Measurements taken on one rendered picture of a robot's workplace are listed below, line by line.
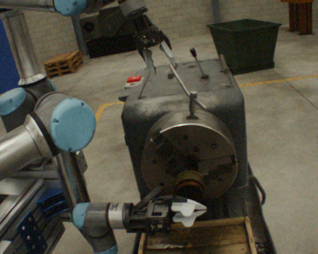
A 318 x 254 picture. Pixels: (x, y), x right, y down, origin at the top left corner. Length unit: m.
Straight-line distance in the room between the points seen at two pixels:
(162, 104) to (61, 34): 10.57
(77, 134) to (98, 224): 0.28
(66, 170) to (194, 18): 10.13
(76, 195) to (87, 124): 0.31
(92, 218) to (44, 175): 0.39
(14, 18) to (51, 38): 10.54
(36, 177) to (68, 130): 0.56
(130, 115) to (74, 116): 0.45
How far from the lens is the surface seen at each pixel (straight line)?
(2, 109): 1.14
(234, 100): 1.07
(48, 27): 11.71
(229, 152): 0.96
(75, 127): 0.68
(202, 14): 10.84
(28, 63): 1.21
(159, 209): 0.80
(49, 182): 1.18
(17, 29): 1.20
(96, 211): 0.84
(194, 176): 0.88
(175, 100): 1.08
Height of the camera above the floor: 1.62
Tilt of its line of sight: 24 degrees down
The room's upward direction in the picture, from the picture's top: 11 degrees counter-clockwise
